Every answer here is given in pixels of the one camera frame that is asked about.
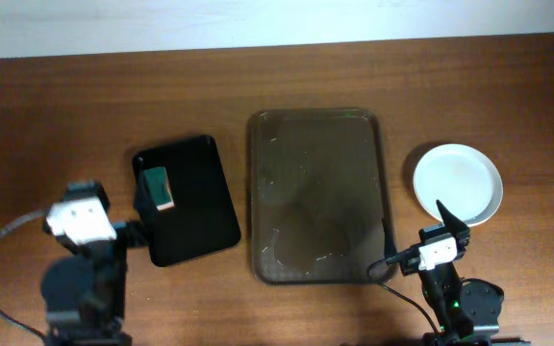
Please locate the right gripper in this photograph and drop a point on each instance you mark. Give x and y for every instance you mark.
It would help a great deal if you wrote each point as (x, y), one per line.
(450, 231)

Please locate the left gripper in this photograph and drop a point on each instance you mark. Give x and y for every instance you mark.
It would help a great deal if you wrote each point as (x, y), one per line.
(130, 231)

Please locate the green and pink sponge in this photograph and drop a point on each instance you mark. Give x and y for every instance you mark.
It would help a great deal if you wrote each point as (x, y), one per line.
(158, 187)

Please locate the white plate bottom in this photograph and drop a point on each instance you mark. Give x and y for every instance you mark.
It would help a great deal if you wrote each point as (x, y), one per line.
(463, 179)

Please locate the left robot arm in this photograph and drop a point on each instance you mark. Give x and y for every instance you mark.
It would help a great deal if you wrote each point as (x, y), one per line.
(85, 292)

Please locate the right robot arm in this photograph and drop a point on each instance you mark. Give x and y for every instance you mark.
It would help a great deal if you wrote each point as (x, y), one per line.
(467, 310)

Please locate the black small tray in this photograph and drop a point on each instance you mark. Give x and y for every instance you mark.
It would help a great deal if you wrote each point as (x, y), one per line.
(203, 220)

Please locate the brown serving tray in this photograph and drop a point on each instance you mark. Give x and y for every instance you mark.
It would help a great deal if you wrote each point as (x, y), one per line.
(318, 191)

